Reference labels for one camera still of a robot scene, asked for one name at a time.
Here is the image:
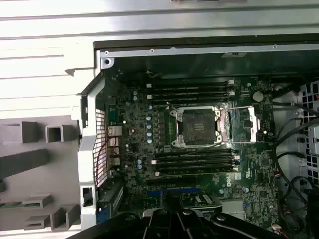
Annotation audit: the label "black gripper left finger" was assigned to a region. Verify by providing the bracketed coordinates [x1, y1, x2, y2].
[73, 193, 175, 239]

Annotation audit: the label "metal rear port block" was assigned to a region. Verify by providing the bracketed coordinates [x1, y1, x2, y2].
[108, 125, 123, 138]

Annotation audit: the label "black expansion slot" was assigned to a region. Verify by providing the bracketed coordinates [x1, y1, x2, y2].
[146, 178, 199, 189]

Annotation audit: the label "metal socket cover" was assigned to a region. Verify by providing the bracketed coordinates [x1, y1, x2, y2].
[216, 104, 261, 145]

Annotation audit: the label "blue expansion slot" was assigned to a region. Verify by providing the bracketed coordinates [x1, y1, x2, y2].
[147, 189, 200, 197]

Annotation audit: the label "small silver heatsink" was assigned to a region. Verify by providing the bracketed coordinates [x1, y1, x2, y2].
[221, 199, 244, 215]

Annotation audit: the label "silver coin cell battery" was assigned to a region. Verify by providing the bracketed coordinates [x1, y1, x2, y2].
[252, 90, 264, 103]

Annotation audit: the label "perforated metal drive cage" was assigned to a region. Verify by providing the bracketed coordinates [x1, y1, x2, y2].
[271, 79, 319, 187]

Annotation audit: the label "thin metal locking lever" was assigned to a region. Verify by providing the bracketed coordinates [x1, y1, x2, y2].
[165, 101, 179, 114]

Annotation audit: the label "black PC case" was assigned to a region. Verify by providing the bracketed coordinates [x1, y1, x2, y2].
[74, 38, 319, 239]

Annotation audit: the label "green motherboard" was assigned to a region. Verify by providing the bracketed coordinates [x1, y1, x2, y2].
[102, 72, 300, 232]

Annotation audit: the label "RAM slot black clips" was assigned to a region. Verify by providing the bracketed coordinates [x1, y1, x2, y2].
[152, 96, 230, 105]
[156, 148, 235, 156]
[151, 85, 230, 95]
[156, 160, 236, 169]

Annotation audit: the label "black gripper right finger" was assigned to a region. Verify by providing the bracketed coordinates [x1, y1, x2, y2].
[174, 193, 285, 239]

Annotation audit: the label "grey parts rack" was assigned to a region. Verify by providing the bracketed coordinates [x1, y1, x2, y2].
[0, 116, 82, 232]

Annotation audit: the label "CPU socket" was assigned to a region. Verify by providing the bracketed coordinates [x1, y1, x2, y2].
[170, 104, 222, 149]

